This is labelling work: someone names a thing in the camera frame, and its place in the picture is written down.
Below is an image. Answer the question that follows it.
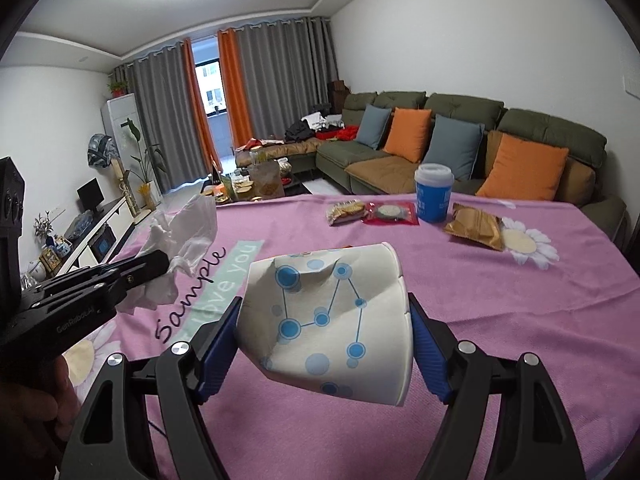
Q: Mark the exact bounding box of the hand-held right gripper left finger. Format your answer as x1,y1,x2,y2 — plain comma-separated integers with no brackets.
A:
60,296,244,480

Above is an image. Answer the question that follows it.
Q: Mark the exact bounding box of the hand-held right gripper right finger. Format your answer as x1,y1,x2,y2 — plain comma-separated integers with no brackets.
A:
406,292,586,480

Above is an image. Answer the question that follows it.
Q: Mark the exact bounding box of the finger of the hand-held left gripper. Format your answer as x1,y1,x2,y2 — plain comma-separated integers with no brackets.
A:
22,249,171,292
25,274,152,312

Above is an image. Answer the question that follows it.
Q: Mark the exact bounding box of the white tissue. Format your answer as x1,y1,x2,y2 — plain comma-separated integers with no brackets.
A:
121,192,219,317

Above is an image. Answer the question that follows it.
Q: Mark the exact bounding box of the white blue-dotted paper cup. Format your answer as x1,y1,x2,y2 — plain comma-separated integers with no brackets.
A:
236,241,415,407

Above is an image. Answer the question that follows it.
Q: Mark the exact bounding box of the person's left hand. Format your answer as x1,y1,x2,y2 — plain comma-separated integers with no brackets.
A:
20,352,83,461

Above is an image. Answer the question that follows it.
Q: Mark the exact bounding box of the white tv cabinet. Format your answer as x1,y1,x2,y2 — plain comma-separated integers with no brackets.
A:
22,195,138,281

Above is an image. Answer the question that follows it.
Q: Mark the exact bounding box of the blue and white ornament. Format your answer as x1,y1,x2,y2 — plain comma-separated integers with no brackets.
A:
65,212,96,241

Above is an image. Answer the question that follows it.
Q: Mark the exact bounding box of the wooden stand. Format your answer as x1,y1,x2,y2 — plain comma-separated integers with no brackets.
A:
112,157,140,218

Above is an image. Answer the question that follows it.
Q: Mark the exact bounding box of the dried flower vase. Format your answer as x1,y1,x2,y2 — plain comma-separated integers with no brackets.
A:
32,212,57,251

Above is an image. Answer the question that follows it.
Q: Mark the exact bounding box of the black monitor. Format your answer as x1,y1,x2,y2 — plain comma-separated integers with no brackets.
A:
76,177,106,213

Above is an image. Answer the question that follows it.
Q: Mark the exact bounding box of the tall leafy potted plant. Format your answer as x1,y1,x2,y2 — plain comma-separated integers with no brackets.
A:
120,117,168,211

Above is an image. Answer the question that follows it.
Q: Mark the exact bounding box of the cluttered coffee table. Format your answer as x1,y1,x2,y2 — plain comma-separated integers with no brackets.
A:
200,157,311,203

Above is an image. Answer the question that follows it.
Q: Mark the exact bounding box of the tan snack packet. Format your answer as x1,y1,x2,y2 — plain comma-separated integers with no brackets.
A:
444,203,503,252

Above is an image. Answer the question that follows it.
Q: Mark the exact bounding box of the white standing air conditioner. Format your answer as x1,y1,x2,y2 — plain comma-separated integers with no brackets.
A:
102,92,163,206

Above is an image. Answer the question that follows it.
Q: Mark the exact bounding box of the grey curtain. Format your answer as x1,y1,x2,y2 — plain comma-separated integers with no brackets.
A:
114,57,201,186
235,16,341,141

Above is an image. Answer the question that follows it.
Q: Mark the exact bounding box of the brown paper bag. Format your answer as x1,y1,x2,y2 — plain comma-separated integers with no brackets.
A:
249,161,286,198

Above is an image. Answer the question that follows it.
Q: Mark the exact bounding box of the red snack packet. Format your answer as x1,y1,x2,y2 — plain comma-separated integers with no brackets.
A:
361,201,418,226

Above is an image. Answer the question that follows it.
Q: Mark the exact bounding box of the blue cup with white lid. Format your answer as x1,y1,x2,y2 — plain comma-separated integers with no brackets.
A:
414,162,454,224

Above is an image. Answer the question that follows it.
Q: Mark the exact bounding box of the orange curtain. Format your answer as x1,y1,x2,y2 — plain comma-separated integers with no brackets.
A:
216,30,256,148
182,37,223,173

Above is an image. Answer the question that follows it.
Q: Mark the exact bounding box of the clear biscuit packet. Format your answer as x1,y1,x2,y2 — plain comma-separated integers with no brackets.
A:
326,200,368,226

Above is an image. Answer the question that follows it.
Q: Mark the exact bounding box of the balcony window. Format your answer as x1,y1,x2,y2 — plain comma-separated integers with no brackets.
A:
192,57,236,116

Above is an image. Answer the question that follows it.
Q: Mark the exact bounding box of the green and brown sofa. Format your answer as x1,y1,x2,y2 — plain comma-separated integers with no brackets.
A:
235,91,628,251

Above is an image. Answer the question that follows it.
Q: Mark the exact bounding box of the black clothes pile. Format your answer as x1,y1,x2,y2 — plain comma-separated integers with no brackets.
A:
284,105,346,141

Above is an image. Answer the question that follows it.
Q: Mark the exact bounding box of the large blue-grey cushion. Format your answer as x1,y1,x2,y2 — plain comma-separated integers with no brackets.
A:
429,114,486,181

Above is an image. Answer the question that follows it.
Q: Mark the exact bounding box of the orange cushion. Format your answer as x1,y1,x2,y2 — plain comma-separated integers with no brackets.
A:
383,107,433,163
475,132,570,202

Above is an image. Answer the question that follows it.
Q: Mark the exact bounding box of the red cloth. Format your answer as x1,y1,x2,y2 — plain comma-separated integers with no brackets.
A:
315,126,361,142

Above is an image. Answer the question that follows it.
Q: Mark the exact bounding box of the small blue-grey cushion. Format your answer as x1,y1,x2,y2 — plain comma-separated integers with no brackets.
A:
356,104,393,150

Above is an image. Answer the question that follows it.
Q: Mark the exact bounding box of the brown box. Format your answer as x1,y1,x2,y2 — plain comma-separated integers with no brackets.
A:
327,79,351,111

